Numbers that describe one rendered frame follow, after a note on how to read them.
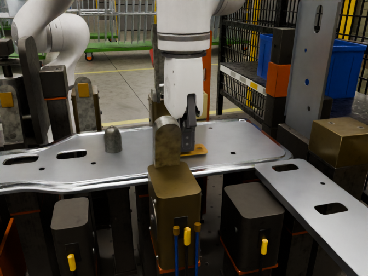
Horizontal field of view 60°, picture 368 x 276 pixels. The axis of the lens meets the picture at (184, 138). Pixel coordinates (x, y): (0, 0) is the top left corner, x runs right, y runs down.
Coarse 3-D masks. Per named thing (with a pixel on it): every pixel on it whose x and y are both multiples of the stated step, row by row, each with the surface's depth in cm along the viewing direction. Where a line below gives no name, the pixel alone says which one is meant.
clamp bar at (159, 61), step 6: (156, 24) 70; (156, 30) 67; (156, 36) 70; (156, 42) 70; (156, 48) 70; (156, 54) 71; (156, 60) 71; (162, 60) 72; (156, 66) 71; (162, 66) 73; (156, 72) 72; (162, 72) 73; (156, 78) 72; (162, 78) 73; (156, 84) 72; (156, 90) 73
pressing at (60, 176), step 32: (128, 128) 71; (224, 128) 72; (256, 128) 72; (0, 160) 57; (64, 160) 57; (96, 160) 57; (128, 160) 57; (192, 160) 57; (224, 160) 57; (256, 160) 58; (0, 192) 49; (64, 192) 49
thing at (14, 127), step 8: (0, 88) 65; (8, 88) 65; (16, 88) 68; (0, 96) 65; (8, 96) 65; (16, 96) 66; (0, 104) 65; (8, 104) 65; (16, 104) 66; (0, 112) 66; (8, 112) 66; (16, 112) 67; (8, 120) 66; (16, 120) 67; (8, 128) 67; (16, 128) 67; (8, 136) 67; (16, 136) 67; (24, 136) 69
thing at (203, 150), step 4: (196, 144) 62; (200, 144) 62; (196, 148) 60; (204, 148) 60; (184, 152) 59; (188, 152) 59; (192, 152) 59; (196, 152) 59; (200, 152) 59; (204, 152) 59; (180, 156) 58
